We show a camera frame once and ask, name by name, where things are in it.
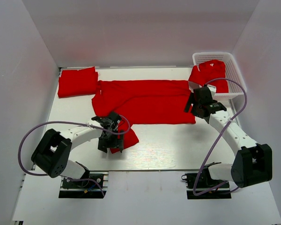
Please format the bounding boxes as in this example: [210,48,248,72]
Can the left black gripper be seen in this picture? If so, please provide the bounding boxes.
[98,128,124,152]

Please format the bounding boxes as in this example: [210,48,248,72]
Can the red t shirt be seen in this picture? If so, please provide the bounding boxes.
[58,67,98,98]
[91,79,197,154]

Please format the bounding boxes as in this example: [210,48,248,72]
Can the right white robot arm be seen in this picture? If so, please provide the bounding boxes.
[185,85,273,188]

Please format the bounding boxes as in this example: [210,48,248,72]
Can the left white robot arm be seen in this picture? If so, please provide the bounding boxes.
[31,112,131,187]

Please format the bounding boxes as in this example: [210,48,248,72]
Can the red t shirts in basket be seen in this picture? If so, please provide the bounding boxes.
[188,60,229,93]

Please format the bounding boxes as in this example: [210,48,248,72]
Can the white plastic basket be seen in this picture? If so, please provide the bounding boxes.
[192,52,247,101]

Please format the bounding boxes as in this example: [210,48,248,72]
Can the folded red t shirt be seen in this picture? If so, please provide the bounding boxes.
[58,67,98,98]

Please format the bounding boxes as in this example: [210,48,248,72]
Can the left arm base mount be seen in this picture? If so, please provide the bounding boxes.
[59,172,109,199]

